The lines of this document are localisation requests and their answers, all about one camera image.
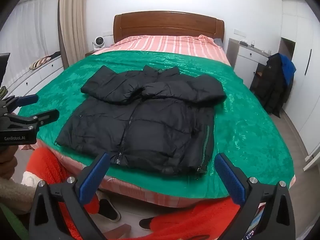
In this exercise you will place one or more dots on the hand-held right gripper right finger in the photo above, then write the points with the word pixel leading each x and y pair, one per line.
pixel 230 177

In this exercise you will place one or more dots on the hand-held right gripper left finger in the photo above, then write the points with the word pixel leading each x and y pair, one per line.
pixel 93 177

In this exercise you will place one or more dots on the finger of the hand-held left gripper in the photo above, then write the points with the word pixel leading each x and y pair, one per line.
pixel 46 116
pixel 27 100

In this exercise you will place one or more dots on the black puffer jacket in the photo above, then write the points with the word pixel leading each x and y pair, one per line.
pixel 155 130

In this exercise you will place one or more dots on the person's left forearm cream sleeve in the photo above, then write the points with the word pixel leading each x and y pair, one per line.
pixel 11 192

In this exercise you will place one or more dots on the person's left hand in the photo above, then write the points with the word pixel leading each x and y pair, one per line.
pixel 6 160

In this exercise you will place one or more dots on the green striped cloth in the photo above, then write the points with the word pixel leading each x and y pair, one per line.
pixel 3 91

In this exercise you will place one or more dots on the white drawer cabinet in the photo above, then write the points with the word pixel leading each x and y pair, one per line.
pixel 37 73

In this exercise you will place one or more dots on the black slipper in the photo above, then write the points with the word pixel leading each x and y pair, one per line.
pixel 108 208
pixel 146 223

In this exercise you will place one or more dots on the striped folded cloth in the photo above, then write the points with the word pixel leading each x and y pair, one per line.
pixel 40 62

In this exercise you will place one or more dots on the black flat screen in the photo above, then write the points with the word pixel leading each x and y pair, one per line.
pixel 3 65

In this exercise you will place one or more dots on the person's left leg red pants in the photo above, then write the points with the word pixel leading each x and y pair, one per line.
pixel 47 165

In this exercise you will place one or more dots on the person's leg red pants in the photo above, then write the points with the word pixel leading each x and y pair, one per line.
pixel 212 220
pixel 47 165

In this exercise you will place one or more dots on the person's right leg red pants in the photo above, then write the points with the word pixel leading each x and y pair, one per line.
pixel 212 220

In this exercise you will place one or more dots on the green floral blanket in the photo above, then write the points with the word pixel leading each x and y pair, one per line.
pixel 250 130

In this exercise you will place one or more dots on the dark cloth on sill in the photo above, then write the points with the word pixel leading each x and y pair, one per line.
pixel 53 54

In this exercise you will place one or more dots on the sheer white curtain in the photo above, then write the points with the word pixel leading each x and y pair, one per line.
pixel 32 30

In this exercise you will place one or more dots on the wooden nightstand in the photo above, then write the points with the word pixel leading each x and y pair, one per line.
pixel 91 53

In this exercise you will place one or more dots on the beige curtain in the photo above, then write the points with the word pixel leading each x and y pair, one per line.
pixel 72 17

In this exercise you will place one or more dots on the long black coat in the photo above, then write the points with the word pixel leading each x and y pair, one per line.
pixel 270 87

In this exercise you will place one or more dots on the white wardrobe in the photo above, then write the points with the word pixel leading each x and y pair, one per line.
pixel 305 80

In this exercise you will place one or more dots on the white desk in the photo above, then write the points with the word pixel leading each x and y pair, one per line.
pixel 246 55

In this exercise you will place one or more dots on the blue garment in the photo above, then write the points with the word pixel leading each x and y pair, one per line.
pixel 288 67

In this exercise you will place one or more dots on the dark tissue box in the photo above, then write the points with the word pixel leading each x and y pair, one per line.
pixel 243 43

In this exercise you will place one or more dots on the small clear bottle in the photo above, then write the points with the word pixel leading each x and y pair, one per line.
pixel 252 44

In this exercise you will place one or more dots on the pink striped bed sheet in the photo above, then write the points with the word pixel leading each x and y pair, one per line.
pixel 162 43

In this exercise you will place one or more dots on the wooden bed headboard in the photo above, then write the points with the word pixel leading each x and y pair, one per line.
pixel 165 25

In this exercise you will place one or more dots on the white wall plate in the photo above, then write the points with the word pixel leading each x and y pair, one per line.
pixel 237 31
pixel 107 33

